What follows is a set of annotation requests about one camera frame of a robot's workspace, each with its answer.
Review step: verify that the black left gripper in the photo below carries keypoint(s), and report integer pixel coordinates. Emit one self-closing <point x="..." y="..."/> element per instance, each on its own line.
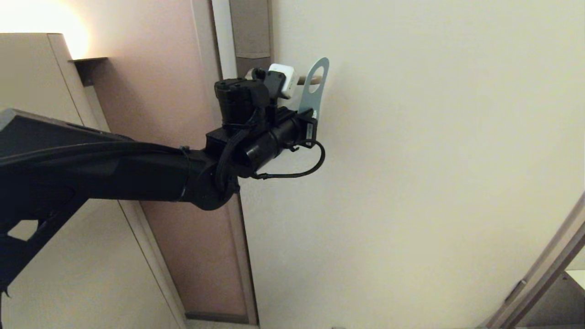
<point x="288" y="135"/>

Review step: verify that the blue and white door hanger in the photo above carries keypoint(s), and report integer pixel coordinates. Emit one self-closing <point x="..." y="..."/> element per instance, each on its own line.
<point x="311" y="103"/>

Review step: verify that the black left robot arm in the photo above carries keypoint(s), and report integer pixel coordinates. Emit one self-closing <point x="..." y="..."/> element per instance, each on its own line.
<point x="114" y="173"/>

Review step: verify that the white room door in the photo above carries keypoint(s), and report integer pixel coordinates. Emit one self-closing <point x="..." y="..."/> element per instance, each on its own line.
<point x="411" y="183"/>

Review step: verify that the brown metal lock plate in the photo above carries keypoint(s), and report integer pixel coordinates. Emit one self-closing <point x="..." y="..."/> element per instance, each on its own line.
<point x="251" y="27"/>

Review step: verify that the dark baseboard strip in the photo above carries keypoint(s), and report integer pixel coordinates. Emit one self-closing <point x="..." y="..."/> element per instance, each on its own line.
<point x="215" y="317"/>

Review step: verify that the beige cabinet panel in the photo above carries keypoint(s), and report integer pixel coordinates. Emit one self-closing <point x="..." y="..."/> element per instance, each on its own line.
<point x="36" y="68"/>

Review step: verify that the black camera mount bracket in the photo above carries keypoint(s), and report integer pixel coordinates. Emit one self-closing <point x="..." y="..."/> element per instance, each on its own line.
<point x="276" y="87"/>

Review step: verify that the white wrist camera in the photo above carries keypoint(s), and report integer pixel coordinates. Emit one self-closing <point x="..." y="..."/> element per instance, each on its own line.
<point x="285" y="77"/>

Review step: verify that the beige door frame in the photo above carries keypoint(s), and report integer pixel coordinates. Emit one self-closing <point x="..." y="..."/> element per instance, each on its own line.
<point x="240" y="256"/>

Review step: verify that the dark wall light ledge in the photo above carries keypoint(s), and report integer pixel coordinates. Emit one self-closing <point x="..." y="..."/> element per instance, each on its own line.
<point x="89" y="67"/>

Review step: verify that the small brown frame hinge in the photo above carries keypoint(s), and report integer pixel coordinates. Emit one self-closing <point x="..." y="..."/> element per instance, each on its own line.
<point x="516" y="290"/>

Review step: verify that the brown wooden side frame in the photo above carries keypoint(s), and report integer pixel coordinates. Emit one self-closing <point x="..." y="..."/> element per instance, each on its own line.
<point x="539" y="274"/>

